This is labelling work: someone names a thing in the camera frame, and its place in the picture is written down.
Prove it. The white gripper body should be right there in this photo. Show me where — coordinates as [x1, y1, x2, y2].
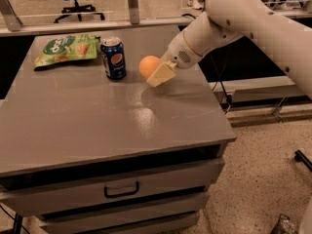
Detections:
[161, 32, 203, 69]

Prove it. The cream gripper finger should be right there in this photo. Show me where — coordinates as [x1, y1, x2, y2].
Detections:
[146, 60, 176, 87]

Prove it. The orange fruit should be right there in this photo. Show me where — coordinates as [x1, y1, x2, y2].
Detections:
[138, 56, 160, 79]

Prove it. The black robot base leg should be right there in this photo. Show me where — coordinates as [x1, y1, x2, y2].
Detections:
[294, 150, 312, 172]

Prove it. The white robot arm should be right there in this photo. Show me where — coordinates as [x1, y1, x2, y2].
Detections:
[144, 0, 312, 98]

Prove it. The blue pepsi can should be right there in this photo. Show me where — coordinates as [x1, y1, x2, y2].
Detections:
[100, 37, 127, 80]

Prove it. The green chip bag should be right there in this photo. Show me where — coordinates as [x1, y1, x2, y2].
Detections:
[35, 34, 100, 68]

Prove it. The grey drawer cabinet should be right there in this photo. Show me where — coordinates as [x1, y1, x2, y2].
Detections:
[0, 26, 235, 234]

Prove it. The black power cable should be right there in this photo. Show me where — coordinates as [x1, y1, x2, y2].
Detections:
[181, 13, 235, 115]

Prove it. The black drawer handle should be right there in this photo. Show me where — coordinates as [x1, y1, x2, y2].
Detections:
[103, 181, 139, 199]

